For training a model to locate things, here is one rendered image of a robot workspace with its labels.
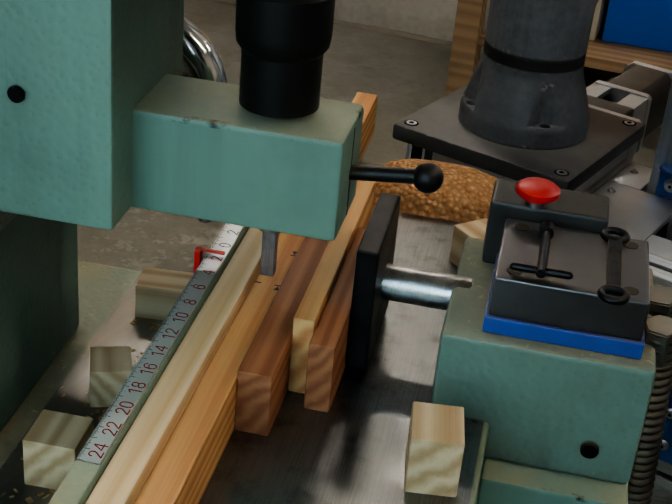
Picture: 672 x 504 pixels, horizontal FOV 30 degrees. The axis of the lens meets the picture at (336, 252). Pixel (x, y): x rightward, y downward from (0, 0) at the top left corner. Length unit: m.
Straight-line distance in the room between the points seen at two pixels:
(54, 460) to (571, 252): 0.38
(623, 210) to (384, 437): 0.80
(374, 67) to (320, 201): 3.20
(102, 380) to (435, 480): 0.31
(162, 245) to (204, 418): 2.13
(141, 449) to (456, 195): 0.46
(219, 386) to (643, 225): 0.85
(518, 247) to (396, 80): 3.08
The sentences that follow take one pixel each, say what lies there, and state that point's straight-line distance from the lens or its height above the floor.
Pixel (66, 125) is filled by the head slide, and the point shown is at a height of 1.07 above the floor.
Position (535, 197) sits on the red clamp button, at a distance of 0.84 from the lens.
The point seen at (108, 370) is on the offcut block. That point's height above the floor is 0.83.
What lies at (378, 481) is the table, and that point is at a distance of 0.76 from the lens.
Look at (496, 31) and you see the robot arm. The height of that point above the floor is 0.94.
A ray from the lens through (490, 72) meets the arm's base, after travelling 1.44.
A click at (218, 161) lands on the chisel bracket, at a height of 1.04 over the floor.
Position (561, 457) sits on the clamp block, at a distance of 0.84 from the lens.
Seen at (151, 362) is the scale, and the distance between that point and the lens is 0.75.
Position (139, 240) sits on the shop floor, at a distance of 2.87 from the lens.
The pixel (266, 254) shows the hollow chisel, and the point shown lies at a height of 0.97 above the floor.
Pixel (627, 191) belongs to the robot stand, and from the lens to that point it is 1.59.
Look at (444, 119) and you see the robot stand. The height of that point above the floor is 0.82.
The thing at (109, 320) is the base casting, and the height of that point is 0.80.
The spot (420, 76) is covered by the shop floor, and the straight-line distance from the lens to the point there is 3.94.
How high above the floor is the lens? 1.38
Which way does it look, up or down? 29 degrees down
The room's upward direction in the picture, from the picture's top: 5 degrees clockwise
